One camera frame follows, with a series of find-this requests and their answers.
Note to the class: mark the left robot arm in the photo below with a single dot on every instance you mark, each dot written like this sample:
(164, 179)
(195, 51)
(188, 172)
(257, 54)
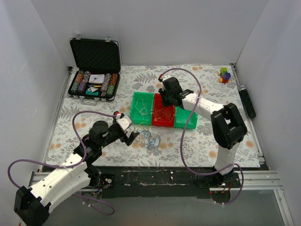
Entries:
(34, 204)

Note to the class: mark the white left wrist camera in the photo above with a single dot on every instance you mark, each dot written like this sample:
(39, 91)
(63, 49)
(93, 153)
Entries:
(125, 122)

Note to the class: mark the left green plastic bin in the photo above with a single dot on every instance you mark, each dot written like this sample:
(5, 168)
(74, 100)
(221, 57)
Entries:
(141, 108)

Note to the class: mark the red plastic bin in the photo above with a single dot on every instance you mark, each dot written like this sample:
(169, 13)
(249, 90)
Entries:
(162, 116)

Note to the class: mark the colourful toy block train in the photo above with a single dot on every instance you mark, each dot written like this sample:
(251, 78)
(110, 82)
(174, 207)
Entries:
(224, 75)

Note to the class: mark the green plastic bin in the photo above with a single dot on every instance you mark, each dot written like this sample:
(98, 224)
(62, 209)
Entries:
(181, 117)
(141, 108)

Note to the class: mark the floral patterned table mat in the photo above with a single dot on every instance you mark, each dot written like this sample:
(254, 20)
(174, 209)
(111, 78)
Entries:
(159, 146)

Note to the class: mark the black cylindrical flashlight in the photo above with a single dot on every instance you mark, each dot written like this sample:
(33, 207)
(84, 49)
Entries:
(246, 101)

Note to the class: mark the black poker chip case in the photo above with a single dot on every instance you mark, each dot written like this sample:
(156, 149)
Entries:
(97, 57)

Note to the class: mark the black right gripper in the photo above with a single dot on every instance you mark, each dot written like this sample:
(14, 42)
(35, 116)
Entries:
(167, 100)

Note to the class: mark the playing card deck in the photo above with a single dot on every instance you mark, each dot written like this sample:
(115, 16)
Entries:
(96, 78)

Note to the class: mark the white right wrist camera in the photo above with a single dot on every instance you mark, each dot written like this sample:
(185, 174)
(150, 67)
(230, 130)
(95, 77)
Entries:
(165, 77)

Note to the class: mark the black table front rail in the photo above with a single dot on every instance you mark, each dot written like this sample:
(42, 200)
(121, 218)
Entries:
(123, 182)

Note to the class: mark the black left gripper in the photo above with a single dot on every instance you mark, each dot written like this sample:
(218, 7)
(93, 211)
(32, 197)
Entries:
(125, 136)

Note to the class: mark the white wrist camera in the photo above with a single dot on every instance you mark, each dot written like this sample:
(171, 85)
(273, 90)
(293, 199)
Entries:
(165, 77)
(125, 122)

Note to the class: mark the right green plastic bin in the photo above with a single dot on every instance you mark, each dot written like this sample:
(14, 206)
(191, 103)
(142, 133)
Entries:
(181, 117)

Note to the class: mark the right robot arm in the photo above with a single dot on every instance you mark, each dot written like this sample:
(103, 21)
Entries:
(228, 126)

